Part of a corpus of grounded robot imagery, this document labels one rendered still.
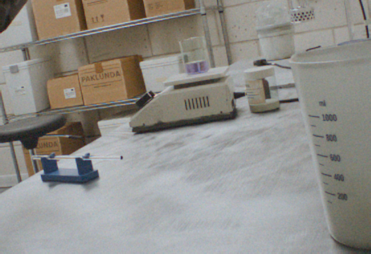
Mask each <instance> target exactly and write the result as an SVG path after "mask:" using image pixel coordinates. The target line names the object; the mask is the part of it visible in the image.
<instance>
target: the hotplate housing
mask: <svg viewBox="0 0 371 254"><path fill-rule="evenodd" d="M242 97H245V93H244V92H235V87H234V82H233V76H230V74H228V75H225V76H223V77H221V78H215V79H211V80H204V81H197V82H190V83H186V84H180V85H176V86H168V87H167V88H166V89H165V90H164V91H163V92H160V93H159V94H158V95H157V96H156V97H155V98H154V99H153V100H151V101H150V102H149V103H148V104H146V105H145V106H144V107H143V108H142V109H141V110H139V111H138V112H137V113H136V114H135V115H133V116H132V117H131V121H129V126H130V127H132V129H131V130H132V133H136V132H145V131H147V130H151V129H159V128H163V127H174V126H178V125H185V124H190V123H197V122H201V121H212V120H217V119H218V120H222V119H226V118H228V117H232V115H233V113H234V110H235V107H236V102H237V99H239V98H242Z"/></svg>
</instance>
